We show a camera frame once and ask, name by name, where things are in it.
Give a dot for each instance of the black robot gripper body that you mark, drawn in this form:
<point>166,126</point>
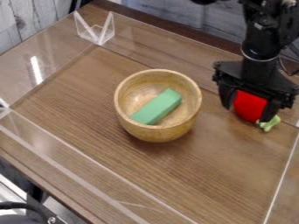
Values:
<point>270,86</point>

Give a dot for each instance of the red plush strawberry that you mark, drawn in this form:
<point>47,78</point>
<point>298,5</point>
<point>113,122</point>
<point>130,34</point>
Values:
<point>249,108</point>

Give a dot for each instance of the clear acrylic tray wall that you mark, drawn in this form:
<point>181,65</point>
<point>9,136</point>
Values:
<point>225,174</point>

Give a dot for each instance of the wooden bowl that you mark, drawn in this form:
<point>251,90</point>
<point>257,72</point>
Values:
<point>138,89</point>

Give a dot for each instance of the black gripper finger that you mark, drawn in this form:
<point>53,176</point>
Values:
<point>227,94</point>
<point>271,108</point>

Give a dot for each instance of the clear acrylic corner bracket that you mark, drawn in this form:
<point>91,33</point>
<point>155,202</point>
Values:
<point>97,34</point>

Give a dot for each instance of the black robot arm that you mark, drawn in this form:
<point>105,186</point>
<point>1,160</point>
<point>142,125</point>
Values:
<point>273,29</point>

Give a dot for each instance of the black equipment lower left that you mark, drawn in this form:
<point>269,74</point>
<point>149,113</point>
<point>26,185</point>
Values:
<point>26,210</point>

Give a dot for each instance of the green rectangular block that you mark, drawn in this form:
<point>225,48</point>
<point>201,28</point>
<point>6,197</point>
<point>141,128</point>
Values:
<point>158,108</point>

